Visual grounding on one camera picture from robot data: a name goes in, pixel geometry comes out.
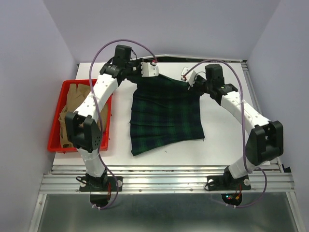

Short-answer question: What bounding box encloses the green plaid pleated skirt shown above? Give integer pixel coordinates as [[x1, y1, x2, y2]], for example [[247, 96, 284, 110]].
[[128, 75, 205, 156]]

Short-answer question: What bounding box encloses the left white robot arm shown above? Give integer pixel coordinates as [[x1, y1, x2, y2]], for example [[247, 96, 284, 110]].
[[65, 45, 140, 191]]

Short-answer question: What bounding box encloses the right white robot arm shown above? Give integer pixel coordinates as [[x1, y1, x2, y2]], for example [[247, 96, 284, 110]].
[[187, 64, 283, 191]]

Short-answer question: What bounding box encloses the tan beige skirt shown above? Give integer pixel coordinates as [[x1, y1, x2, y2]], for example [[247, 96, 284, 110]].
[[59, 83, 109, 148]]

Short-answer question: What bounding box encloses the red plastic bin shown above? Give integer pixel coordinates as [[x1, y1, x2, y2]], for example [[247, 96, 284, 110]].
[[48, 79, 112, 153]]

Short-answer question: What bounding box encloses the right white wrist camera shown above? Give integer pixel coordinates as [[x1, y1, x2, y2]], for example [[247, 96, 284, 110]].
[[181, 67, 197, 87]]

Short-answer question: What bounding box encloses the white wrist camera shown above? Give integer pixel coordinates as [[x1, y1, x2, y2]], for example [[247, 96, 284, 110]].
[[140, 62, 159, 77], [181, 67, 197, 87]]

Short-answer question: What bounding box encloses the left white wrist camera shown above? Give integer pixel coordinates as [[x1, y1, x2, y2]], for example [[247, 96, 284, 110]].
[[140, 62, 159, 77]]

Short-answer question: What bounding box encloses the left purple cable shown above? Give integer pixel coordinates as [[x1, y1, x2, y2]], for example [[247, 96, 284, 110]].
[[89, 39, 159, 210]]

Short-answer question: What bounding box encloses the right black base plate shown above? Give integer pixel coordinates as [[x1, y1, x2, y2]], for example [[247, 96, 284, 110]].
[[204, 175, 252, 206]]

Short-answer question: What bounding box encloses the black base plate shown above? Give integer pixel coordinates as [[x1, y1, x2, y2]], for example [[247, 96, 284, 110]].
[[76, 176, 124, 210], [204, 175, 252, 206]]

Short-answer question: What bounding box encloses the aluminium right side rail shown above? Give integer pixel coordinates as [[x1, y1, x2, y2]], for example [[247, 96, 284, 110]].
[[240, 59, 293, 174]]

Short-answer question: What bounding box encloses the aluminium rail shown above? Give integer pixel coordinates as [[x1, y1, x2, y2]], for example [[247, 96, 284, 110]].
[[240, 59, 293, 174], [39, 164, 295, 195]]

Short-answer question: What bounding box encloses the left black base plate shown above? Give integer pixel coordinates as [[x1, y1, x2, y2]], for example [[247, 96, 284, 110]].
[[76, 176, 124, 210]]

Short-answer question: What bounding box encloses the aluminium front rail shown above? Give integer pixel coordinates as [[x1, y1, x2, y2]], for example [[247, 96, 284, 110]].
[[39, 164, 295, 195]]

